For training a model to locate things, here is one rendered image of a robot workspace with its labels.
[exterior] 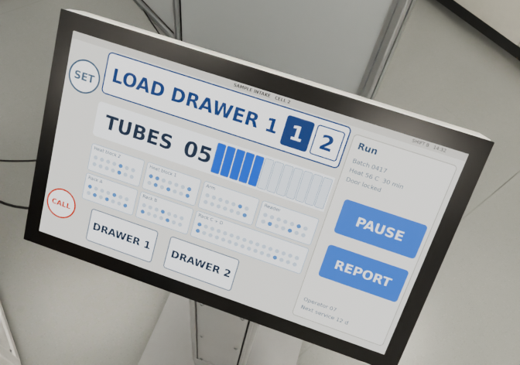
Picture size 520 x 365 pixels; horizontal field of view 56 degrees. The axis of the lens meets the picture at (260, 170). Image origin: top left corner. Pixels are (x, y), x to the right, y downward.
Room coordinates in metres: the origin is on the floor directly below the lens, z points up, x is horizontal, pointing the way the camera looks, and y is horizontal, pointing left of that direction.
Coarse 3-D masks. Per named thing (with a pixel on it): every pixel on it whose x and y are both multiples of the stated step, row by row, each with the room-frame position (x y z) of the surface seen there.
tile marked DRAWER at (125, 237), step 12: (96, 216) 0.28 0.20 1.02; (108, 216) 0.28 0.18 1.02; (96, 228) 0.27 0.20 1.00; (108, 228) 0.27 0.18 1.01; (120, 228) 0.27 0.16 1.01; (132, 228) 0.27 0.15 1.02; (144, 228) 0.27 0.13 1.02; (96, 240) 0.26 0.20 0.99; (108, 240) 0.26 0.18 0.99; (120, 240) 0.26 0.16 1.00; (132, 240) 0.26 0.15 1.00; (144, 240) 0.26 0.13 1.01; (156, 240) 0.26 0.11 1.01; (120, 252) 0.25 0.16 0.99; (132, 252) 0.25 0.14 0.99; (144, 252) 0.25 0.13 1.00
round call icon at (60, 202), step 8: (48, 184) 0.30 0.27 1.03; (48, 192) 0.30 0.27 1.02; (56, 192) 0.30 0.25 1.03; (64, 192) 0.30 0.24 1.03; (72, 192) 0.30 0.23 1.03; (48, 200) 0.29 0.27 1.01; (56, 200) 0.29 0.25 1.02; (64, 200) 0.29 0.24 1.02; (72, 200) 0.29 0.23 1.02; (48, 208) 0.28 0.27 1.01; (56, 208) 0.28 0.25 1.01; (64, 208) 0.28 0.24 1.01; (72, 208) 0.28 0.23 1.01; (56, 216) 0.28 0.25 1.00; (64, 216) 0.28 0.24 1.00; (72, 216) 0.28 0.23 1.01
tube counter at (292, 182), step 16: (192, 144) 0.35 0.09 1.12; (208, 144) 0.35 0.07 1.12; (224, 144) 0.35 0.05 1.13; (192, 160) 0.33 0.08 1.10; (208, 160) 0.33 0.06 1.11; (224, 160) 0.33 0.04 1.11; (240, 160) 0.34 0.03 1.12; (256, 160) 0.34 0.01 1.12; (272, 160) 0.34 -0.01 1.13; (224, 176) 0.32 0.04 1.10; (240, 176) 0.32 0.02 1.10; (256, 176) 0.32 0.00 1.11; (272, 176) 0.32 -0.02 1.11; (288, 176) 0.32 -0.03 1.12; (304, 176) 0.33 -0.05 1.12; (320, 176) 0.33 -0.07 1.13; (272, 192) 0.31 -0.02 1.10; (288, 192) 0.31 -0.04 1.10; (304, 192) 0.31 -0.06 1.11; (320, 192) 0.31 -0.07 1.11; (320, 208) 0.30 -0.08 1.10
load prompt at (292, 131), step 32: (128, 64) 0.41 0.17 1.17; (128, 96) 0.38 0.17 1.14; (160, 96) 0.38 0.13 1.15; (192, 96) 0.38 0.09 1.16; (224, 96) 0.38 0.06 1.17; (224, 128) 0.36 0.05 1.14; (256, 128) 0.36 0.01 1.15; (288, 128) 0.36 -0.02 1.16; (320, 128) 0.36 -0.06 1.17; (352, 128) 0.36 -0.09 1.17; (320, 160) 0.34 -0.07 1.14
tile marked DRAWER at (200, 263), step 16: (176, 240) 0.26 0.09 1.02; (176, 256) 0.25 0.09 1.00; (192, 256) 0.25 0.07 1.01; (208, 256) 0.25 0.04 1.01; (224, 256) 0.25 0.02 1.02; (176, 272) 0.23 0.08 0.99; (192, 272) 0.24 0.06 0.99; (208, 272) 0.24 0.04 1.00; (224, 272) 0.24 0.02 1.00; (224, 288) 0.22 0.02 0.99
